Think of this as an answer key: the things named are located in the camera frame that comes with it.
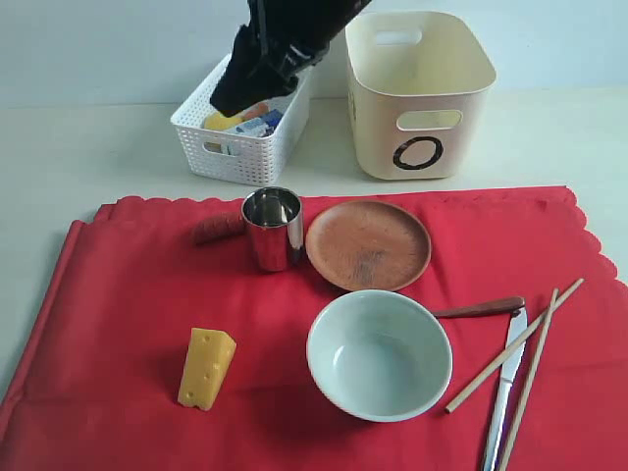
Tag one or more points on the stainless steel cup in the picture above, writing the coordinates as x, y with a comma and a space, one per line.
273, 221

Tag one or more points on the silver table knife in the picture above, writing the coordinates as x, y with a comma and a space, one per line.
508, 370

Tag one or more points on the red sausage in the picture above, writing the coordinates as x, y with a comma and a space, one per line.
217, 227

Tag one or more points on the white perforated plastic basket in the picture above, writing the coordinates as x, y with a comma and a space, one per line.
240, 158

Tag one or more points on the cream plastic bin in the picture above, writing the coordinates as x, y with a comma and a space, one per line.
417, 82

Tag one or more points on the yellow lemon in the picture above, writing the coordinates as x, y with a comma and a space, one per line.
218, 122

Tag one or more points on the red scalloped table cloth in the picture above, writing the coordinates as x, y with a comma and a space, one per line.
97, 386

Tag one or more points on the yellow cheese wedge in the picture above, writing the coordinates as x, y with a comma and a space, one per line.
208, 359

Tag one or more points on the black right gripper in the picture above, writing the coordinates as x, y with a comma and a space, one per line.
284, 37

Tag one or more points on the blue white milk carton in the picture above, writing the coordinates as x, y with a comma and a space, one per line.
257, 128

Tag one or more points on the brown wooden plate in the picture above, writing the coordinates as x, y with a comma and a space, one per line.
364, 244

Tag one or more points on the brown wooden spoon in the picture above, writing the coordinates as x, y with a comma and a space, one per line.
507, 305

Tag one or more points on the right wooden chopstick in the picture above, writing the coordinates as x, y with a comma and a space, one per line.
531, 374

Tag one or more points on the pale green ceramic bowl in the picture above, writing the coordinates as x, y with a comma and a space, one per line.
379, 356

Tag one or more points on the wooden chopstick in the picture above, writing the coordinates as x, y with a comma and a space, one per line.
510, 349
531, 374

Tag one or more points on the left wooden chopstick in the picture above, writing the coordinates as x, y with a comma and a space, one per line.
510, 349

